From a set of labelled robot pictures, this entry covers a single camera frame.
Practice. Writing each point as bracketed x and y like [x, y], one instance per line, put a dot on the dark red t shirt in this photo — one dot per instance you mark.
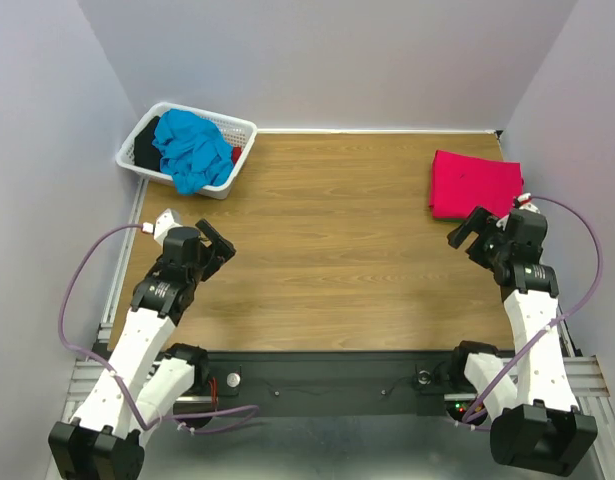
[236, 154]

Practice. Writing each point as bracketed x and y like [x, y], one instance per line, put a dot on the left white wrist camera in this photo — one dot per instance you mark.
[159, 229]

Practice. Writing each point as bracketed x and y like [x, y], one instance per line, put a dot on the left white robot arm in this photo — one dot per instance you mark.
[140, 382]

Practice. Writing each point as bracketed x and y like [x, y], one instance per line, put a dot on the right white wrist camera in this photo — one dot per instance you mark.
[523, 201]

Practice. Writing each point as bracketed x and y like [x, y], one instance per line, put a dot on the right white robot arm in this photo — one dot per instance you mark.
[536, 423]

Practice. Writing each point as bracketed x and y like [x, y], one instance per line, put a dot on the folded pink t shirt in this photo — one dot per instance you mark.
[461, 183]

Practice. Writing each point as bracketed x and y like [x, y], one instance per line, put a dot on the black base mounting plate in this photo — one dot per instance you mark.
[352, 383]

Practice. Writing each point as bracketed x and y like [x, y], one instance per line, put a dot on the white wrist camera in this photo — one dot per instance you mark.
[523, 201]
[159, 229]

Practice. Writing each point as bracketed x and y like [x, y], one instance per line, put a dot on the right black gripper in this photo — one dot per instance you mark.
[478, 239]

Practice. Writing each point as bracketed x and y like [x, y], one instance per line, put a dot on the black t shirt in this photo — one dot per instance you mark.
[146, 155]

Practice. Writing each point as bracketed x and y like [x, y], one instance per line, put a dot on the aluminium extrusion frame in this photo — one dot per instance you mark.
[83, 216]

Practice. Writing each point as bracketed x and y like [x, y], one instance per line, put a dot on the white plastic laundry basket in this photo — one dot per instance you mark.
[237, 132]

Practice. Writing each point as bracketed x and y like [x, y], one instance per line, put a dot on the blue t shirt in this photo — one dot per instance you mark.
[193, 151]

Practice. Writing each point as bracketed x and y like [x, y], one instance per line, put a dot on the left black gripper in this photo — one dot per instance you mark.
[221, 248]

